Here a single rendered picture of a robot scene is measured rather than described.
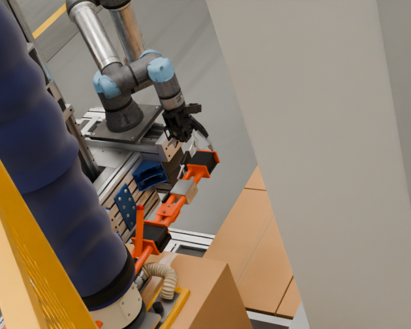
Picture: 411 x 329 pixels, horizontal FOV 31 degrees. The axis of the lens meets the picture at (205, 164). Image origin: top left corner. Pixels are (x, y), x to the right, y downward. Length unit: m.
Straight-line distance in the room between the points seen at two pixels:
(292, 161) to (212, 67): 4.45
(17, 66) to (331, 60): 1.12
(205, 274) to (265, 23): 1.72
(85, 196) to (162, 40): 3.95
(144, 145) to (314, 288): 2.05
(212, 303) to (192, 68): 3.16
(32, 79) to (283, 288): 1.40
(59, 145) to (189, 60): 3.65
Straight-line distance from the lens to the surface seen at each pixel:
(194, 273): 2.35
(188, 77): 5.19
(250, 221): 3.06
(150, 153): 2.94
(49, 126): 1.76
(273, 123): 0.74
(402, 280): 0.84
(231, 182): 4.15
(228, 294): 2.38
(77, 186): 1.88
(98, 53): 2.44
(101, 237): 1.98
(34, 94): 1.73
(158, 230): 2.32
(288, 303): 2.72
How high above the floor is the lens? 2.57
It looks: 36 degrees down
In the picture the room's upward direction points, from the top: 20 degrees counter-clockwise
